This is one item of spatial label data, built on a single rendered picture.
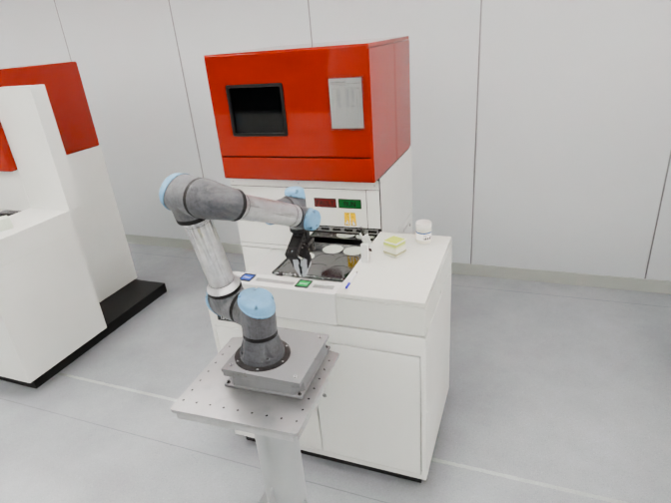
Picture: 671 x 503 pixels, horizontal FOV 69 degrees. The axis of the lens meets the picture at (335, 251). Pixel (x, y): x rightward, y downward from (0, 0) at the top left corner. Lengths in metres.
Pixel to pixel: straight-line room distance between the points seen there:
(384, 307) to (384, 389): 0.38
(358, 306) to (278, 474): 0.68
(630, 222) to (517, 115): 1.07
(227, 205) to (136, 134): 3.67
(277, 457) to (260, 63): 1.65
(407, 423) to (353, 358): 0.36
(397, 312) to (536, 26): 2.32
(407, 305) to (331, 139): 0.89
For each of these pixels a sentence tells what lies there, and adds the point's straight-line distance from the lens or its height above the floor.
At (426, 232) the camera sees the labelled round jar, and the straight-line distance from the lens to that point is 2.22.
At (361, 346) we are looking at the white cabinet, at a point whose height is 0.74.
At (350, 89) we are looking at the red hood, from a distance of 2.20.
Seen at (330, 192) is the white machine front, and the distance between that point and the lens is 2.41.
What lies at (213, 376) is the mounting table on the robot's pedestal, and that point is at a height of 0.82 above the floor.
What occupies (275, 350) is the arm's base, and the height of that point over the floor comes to 0.93.
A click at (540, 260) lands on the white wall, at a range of 3.99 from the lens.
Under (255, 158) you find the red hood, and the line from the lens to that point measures 2.48.
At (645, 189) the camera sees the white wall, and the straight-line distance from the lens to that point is 3.84.
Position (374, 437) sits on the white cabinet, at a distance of 2.25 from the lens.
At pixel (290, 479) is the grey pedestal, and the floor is 0.37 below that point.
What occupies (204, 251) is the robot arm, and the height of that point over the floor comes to 1.29.
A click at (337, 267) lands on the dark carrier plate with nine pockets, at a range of 2.20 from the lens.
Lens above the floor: 1.88
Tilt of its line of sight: 24 degrees down
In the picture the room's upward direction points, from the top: 5 degrees counter-clockwise
